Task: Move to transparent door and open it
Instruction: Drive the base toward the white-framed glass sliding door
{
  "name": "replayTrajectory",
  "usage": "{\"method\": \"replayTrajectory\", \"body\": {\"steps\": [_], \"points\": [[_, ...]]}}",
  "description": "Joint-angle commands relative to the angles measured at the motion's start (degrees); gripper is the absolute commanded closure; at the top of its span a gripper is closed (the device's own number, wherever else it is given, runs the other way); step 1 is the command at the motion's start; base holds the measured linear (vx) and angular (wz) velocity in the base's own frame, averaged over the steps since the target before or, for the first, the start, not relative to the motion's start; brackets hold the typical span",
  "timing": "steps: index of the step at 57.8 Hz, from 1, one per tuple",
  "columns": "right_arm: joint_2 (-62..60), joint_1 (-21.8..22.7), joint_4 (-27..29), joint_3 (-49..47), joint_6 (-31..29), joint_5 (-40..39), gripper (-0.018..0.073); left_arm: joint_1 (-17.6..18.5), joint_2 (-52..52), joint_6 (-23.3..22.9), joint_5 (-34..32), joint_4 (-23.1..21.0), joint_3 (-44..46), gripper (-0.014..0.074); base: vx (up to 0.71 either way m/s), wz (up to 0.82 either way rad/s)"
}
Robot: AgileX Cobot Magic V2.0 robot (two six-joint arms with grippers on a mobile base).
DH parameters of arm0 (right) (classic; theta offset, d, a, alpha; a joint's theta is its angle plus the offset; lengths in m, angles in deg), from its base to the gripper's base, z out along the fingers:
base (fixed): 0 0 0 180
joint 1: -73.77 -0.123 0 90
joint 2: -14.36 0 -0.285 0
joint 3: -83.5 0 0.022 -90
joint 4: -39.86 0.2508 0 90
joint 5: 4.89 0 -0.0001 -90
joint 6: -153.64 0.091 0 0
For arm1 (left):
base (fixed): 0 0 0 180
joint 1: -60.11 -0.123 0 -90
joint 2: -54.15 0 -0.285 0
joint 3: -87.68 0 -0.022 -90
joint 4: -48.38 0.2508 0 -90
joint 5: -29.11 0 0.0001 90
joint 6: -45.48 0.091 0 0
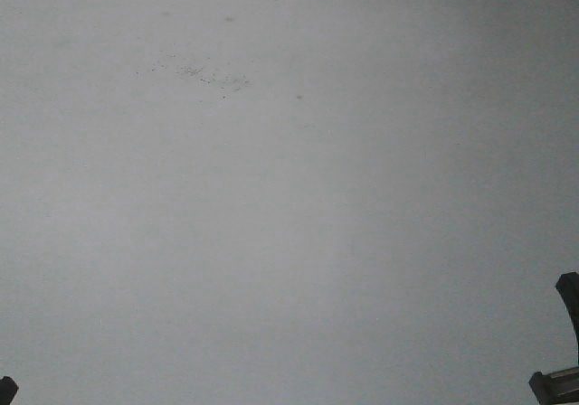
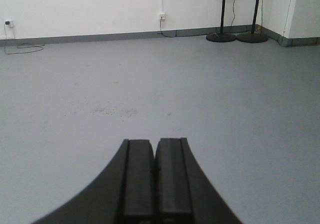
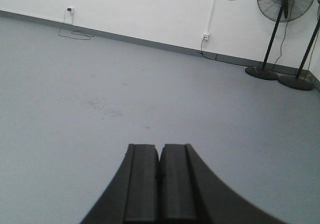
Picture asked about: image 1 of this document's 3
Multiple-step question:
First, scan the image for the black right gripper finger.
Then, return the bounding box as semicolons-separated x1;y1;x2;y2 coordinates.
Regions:
528;367;578;404
555;272;579;339

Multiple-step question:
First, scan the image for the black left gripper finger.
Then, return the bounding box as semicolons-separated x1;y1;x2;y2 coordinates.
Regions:
0;376;19;405

